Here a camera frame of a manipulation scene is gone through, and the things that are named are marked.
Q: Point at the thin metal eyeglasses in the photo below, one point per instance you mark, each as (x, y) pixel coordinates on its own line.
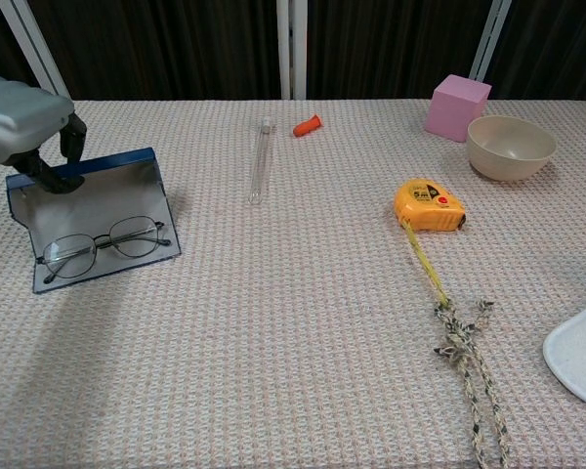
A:
(102, 239)

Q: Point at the white frame post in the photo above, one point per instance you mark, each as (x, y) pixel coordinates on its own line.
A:
(291, 49)
(34, 49)
(490, 39)

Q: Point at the pink woven tablecloth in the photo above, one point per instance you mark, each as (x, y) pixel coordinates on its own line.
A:
(283, 317)

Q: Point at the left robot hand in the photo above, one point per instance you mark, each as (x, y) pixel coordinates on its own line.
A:
(19, 117)

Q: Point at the white slipper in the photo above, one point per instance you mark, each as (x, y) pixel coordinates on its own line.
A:
(581, 356)

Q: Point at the pink foam cube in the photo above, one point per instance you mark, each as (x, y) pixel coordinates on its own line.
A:
(451, 110)

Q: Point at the beige bowl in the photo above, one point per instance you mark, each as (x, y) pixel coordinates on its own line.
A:
(510, 158)

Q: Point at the yellow tape measure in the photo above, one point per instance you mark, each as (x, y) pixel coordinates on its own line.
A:
(427, 207)

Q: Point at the orange rubber finger cot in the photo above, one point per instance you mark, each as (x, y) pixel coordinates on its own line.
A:
(306, 127)

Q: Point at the clear glass test tube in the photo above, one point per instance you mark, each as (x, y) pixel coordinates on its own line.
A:
(261, 161)

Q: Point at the blue box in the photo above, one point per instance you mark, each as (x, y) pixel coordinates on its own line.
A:
(107, 195)

